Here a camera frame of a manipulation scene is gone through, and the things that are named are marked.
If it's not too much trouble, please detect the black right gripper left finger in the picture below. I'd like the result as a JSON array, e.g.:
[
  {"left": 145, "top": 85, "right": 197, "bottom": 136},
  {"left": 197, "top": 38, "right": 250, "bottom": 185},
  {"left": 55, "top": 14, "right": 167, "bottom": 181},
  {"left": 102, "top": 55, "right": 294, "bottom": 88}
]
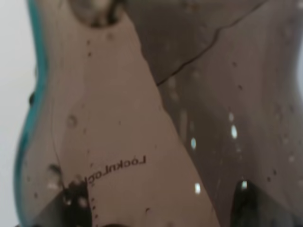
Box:
[{"left": 31, "top": 175, "right": 92, "bottom": 227}]

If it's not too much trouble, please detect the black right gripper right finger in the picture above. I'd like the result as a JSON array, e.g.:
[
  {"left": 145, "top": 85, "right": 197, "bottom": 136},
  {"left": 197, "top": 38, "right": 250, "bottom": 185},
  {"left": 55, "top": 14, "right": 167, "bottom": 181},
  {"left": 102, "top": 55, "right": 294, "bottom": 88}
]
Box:
[{"left": 231, "top": 180, "right": 303, "bottom": 227}]

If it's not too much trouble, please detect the smoky transparent plastic bottle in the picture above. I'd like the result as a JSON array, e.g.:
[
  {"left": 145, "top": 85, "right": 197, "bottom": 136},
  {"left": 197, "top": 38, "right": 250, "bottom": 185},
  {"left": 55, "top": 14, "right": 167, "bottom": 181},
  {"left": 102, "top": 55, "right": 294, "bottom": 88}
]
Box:
[{"left": 21, "top": 0, "right": 303, "bottom": 227}]

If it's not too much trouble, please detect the teal transparent plastic cup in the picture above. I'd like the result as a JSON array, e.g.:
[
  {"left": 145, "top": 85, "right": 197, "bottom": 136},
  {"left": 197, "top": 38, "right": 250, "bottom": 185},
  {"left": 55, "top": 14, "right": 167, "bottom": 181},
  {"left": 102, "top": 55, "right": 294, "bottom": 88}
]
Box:
[{"left": 13, "top": 0, "right": 49, "bottom": 227}]

